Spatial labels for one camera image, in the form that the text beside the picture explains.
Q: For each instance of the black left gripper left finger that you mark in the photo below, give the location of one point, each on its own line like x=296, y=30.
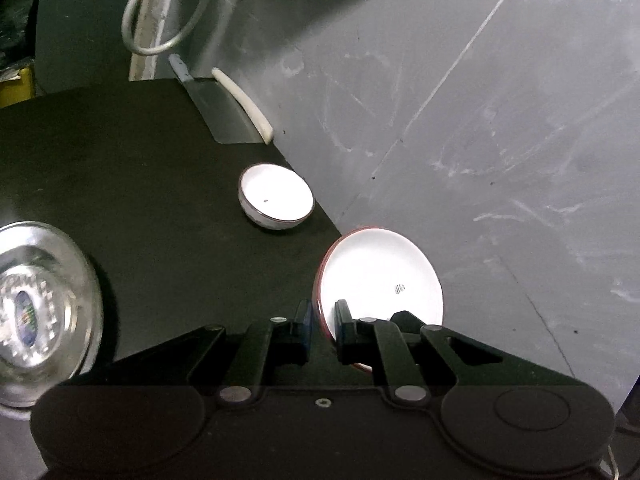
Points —
x=214, y=361

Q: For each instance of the yellow plastic container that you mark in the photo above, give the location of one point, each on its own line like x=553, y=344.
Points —
x=16, y=86

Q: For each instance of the cleaver with steel blade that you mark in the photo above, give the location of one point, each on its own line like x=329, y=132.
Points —
x=227, y=121

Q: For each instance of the stainless steel bowl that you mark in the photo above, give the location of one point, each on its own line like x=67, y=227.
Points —
x=51, y=314

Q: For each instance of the white bowl red rim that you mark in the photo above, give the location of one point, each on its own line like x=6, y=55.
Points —
x=379, y=273
x=274, y=197

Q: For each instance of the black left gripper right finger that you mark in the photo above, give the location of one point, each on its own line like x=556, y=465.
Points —
x=405, y=352

